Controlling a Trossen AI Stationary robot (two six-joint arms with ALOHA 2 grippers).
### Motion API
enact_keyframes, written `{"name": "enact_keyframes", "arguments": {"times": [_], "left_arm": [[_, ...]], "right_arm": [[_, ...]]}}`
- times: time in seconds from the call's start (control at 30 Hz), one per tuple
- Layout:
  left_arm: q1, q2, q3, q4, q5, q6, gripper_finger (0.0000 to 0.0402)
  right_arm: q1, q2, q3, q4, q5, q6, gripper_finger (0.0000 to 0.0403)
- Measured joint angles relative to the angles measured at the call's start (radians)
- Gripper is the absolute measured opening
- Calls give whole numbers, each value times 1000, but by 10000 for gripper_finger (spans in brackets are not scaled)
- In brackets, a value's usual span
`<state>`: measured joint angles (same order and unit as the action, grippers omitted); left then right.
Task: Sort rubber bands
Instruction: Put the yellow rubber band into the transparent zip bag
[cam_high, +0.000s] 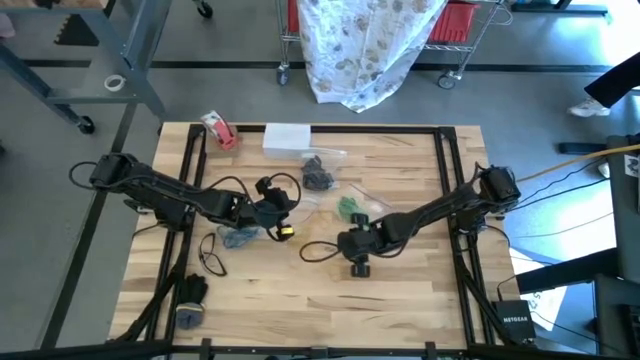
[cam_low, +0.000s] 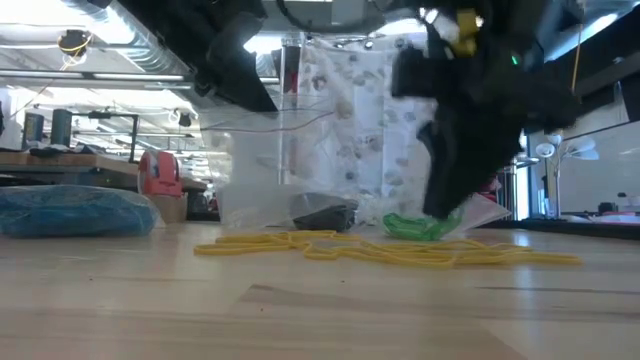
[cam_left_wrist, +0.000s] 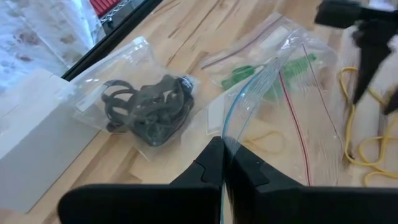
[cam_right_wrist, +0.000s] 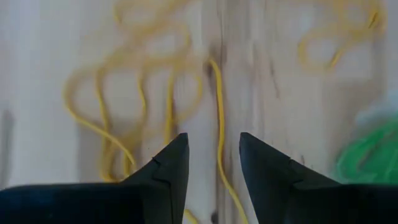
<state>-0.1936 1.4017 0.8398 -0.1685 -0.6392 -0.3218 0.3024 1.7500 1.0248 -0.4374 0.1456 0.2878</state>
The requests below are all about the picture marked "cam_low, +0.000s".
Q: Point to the brown cardboard block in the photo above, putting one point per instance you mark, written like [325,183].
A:
[170,210]

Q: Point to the dark grey canister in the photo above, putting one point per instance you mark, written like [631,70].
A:
[61,127]
[32,131]

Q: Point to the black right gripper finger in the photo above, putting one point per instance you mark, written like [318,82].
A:
[490,165]
[442,170]

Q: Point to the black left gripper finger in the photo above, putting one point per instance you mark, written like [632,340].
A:
[240,75]

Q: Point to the white floral curtain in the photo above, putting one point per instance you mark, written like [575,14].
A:
[365,125]

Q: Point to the black background rack frame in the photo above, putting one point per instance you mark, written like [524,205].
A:
[134,135]

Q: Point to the grey workbench wooden top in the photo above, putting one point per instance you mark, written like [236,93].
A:
[65,162]

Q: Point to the red tape dispenser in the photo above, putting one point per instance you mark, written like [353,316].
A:
[160,175]

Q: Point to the white cardboard box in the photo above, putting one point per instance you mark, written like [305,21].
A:
[250,205]

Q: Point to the white multi-head lamp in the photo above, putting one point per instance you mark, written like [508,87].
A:
[580,147]

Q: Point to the black slanted beam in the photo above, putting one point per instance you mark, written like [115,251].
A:
[610,65]

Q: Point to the green rubber band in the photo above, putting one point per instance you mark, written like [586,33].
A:
[445,227]
[405,227]

